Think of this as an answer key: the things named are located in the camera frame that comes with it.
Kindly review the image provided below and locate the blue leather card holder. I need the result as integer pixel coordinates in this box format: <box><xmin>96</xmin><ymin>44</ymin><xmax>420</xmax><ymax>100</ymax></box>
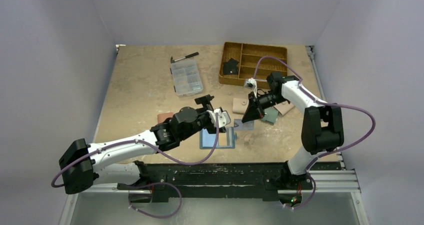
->
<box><xmin>199</xmin><ymin>126</ymin><xmax>238</xmax><ymax>150</ymax></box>

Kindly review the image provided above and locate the black VIP credit card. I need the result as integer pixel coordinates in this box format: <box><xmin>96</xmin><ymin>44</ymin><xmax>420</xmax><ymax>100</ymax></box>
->
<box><xmin>222</xmin><ymin>62</ymin><xmax>237</xmax><ymax>75</ymax></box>

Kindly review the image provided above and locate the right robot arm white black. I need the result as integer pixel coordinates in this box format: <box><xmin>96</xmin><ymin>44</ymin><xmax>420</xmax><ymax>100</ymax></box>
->
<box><xmin>241</xmin><ymin>72</ymin><xmax>344</xmax><ymax>176</ymax></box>

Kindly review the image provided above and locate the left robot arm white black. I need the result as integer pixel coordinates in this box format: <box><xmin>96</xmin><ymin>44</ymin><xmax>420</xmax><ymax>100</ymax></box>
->
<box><xmin>51</xmin><ymin>94</ymin><xmax>231</xmax><ymax>195</ymax></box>

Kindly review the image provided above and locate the cream card holder with snap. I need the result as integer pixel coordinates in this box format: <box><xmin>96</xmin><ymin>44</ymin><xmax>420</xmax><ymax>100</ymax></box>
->
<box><xmin>232</xmin><ymin>98</ymin><xmax>249</xmax><ymax>114</ymax></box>

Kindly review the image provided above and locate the teal green card holder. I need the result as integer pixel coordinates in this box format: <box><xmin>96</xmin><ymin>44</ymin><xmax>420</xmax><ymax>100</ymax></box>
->
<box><xmin>260</xmin><ymin>107</ymin><xmax>279</xmax><ymax>125</ymax></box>

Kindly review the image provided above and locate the beige card holder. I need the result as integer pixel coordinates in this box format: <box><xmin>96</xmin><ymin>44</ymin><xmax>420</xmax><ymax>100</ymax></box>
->
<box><xmin>273</xmin><ymin>101</ymin><xmax>294</xmax><ymax>116</ymax></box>

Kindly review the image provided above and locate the pink leather card holder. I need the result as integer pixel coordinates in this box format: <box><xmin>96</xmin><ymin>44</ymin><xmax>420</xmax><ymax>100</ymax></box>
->
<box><xmin>157</xmin><ymin>112</ymin><xmax>174</xmax><ymax>124</ymax></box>

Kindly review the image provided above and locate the wicker cutlery tray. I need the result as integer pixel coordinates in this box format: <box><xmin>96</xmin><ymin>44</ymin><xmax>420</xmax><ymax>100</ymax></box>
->
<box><xmin>218</xmin><ymin>41</ymin><xmax>288</xmax><ymax>89</ymax></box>

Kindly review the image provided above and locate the clear plastic screw organizer box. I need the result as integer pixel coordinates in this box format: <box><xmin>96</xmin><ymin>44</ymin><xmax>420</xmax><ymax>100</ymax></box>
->
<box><xmin>170</xmin><ymin>58</ymin><xmax>204</xmax><ymax>97</ymax></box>

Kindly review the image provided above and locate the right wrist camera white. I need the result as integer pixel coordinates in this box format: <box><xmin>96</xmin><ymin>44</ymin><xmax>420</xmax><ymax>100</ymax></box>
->
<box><xmin>243</xmin><ymin>77</ymin><xmax>257</xmax><ymax>90</ymax></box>

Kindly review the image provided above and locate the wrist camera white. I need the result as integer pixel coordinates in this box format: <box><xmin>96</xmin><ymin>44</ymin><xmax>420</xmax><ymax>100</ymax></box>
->
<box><xmin>243</xmin><ymin>77</ymin><xmax>257</xmax><ymax>90</ymax></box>
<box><xmin>207</xmin><ymin>108</ymin><xmax>232</xmax><ymax>129</ymax></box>

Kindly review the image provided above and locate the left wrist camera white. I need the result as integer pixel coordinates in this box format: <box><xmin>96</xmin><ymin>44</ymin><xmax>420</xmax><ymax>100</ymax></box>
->
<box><xmin>207</xmin><ymin>108</ymin><xmax>232</xmax><ymax>129</ymax></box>

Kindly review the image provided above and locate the claw hammer black handle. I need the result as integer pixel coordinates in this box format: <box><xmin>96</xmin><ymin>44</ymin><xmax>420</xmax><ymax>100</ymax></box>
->
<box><xmin>170</xmin><ymin>52</ymin><xmax>199</xmax><ymax>64</ymax></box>

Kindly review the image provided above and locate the black metal base rail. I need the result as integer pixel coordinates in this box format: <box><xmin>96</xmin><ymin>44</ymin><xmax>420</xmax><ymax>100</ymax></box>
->
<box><xmin>117</xmin><ymin>161</ymin><xmax>313</xmax><ymax>203</ymax></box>

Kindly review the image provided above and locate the aluminium frame rail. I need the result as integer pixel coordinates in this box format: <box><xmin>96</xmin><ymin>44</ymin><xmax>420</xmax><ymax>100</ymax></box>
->
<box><xmin>83</xmin><ymin>170</ymin><xmax>361</xmax><ymax>195</ymax></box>

